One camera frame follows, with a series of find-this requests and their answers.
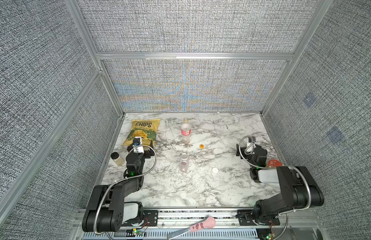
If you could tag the clear bottle purple label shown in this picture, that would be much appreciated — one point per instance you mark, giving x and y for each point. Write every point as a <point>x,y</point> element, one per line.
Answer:
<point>184,162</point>

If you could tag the small jar black lid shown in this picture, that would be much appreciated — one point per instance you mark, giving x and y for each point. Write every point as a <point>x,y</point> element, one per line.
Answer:
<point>118,160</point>

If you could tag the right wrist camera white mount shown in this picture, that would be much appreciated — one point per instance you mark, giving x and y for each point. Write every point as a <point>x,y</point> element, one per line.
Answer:
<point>250,146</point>

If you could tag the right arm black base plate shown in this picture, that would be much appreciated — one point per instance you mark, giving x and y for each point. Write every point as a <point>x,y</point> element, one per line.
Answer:
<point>246,218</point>

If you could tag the round gold tin red lid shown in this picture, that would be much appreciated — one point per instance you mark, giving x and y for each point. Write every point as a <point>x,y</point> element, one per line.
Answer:
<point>273,163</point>

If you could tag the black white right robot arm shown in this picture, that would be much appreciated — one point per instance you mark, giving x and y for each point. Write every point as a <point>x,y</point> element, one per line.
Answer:
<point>298,189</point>

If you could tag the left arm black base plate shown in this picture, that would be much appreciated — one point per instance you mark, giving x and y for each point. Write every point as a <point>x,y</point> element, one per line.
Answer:
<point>145,217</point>

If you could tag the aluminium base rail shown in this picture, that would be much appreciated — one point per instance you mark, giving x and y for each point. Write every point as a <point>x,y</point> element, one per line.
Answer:
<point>305,225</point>

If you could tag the pink cat paw stick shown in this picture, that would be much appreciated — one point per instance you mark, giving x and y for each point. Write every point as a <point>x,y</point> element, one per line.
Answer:
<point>208,223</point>

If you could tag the yellow green chips bag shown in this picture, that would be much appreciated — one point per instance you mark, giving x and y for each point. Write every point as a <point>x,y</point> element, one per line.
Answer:
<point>146,129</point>

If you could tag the clear bottle red label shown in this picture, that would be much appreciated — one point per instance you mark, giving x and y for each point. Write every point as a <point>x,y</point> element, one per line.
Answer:
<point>186,131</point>

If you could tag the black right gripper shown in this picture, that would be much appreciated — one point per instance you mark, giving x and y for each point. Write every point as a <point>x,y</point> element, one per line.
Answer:
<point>255,148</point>

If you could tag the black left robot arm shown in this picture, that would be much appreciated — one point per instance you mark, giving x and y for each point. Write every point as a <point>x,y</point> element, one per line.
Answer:
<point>107,210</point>

